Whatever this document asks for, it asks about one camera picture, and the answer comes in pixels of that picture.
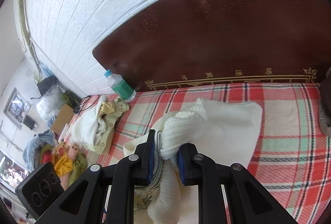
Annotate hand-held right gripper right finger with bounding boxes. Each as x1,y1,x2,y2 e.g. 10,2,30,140
177,142,298,224

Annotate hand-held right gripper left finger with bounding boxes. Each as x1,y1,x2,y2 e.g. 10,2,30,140
34,129,157,224

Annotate white knit sweater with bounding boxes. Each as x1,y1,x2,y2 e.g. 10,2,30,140
124,98,263,223

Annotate colourful clothes pile on floor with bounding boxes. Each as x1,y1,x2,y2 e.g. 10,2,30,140
23,129,56,171

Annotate red garment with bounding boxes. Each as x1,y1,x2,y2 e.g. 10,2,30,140
39,145,56,164

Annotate floral patterned blanket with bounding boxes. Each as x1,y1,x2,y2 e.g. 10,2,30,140
133,172,162,213

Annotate green garment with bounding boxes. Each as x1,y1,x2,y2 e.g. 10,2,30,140
68,152,88,188

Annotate pale yellow buttoned garment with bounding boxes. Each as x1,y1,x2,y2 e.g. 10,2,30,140
85,96,130,154

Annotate small flat cardboard box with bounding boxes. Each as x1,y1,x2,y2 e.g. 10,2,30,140
50,104,75,134

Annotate clear plastic water bottle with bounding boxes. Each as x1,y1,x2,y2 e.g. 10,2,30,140
104,70,137,103

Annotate framed window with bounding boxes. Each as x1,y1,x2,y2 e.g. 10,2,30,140
3,87,33,129

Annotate white plastic bag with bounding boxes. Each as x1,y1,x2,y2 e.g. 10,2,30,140
36,84,65,121

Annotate black charger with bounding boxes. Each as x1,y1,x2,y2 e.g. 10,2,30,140
63,91,82,114

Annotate black bag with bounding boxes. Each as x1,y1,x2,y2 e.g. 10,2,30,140
36,75,58,95

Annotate dark brown wooden headboard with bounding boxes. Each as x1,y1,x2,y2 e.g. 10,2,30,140
92,0,331,92

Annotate grey striped garment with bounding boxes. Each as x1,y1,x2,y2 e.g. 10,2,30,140
319,98,331,136

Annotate dark brown garment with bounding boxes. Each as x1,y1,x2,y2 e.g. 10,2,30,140
319,66,331,101

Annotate wall cable conduit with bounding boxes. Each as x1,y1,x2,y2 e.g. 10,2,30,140
14,0,42,77

